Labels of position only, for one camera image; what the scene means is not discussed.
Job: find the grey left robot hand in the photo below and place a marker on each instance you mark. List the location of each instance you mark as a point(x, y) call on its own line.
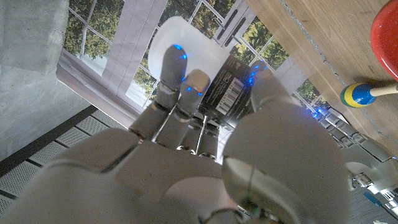
point(351, 133)

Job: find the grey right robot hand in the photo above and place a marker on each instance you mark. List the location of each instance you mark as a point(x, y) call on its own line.
point(186, 186)

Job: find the white oil cruet black pump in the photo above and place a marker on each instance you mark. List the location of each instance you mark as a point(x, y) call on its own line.
point(192, 40)

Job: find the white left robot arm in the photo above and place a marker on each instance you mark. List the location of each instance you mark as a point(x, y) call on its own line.
point(379, 177)

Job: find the colourful striped wooden maraca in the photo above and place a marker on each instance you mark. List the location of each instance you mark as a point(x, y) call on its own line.
point(357, 95)

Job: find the red bowl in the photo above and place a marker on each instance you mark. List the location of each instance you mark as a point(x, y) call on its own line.
point(387, 37)

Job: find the printed window backdrop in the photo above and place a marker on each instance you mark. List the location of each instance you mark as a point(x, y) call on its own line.
point(93, 18)

